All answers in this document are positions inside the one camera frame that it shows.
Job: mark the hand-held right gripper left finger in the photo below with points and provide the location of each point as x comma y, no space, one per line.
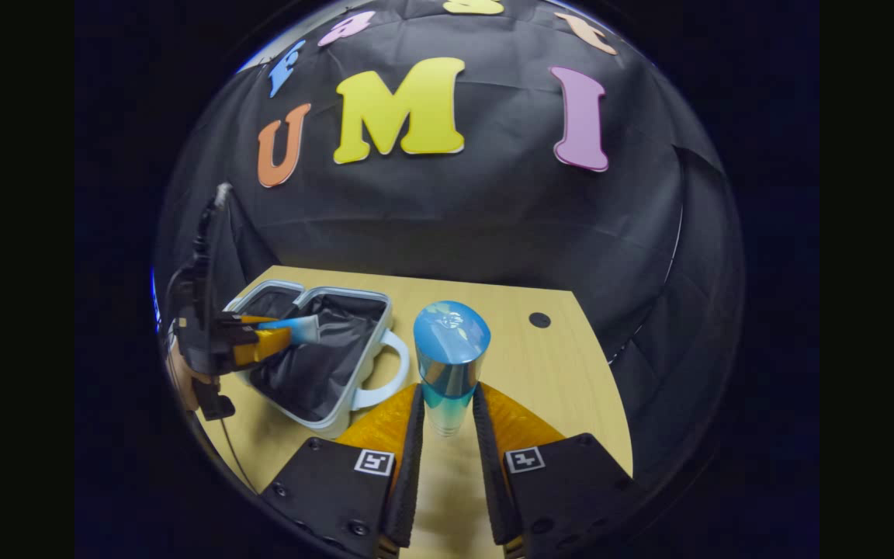
408,481

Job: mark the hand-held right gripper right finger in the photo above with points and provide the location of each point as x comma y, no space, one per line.
487,481

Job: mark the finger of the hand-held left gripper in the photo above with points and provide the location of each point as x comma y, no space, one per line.
265,344
245,319

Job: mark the blue and white tube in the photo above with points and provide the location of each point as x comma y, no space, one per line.
303,330

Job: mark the light blue suitcase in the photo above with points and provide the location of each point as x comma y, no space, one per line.
323,365

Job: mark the blue capped clear bottle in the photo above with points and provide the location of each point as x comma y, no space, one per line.
451,365

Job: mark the black backdrop cloth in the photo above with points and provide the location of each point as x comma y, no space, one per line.
478,202

